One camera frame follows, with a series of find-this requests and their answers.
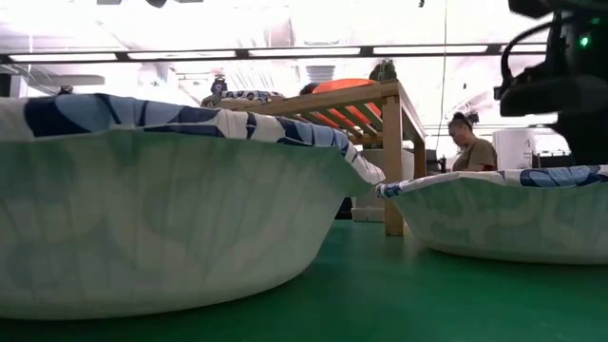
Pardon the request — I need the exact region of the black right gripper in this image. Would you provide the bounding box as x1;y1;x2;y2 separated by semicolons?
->
493;70;608;167

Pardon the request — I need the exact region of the blue white patterned paper bowl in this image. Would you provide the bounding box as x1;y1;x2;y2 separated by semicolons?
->
0;92;387;321
200;89;286;108
375;164;608;266

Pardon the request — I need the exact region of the wooden slatted shelf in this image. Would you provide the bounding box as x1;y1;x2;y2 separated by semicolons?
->
201;79;428;238

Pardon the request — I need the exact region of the white cylindrical tank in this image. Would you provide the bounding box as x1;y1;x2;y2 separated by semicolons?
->
492;127;539;171

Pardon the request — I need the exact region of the person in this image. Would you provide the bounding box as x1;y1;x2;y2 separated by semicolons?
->
447;111;500;173

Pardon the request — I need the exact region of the white plastic container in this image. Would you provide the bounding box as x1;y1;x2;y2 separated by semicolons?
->
351;148;415;223

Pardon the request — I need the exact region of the thin hanging cable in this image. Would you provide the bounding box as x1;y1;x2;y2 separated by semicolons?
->
440;0;448;139

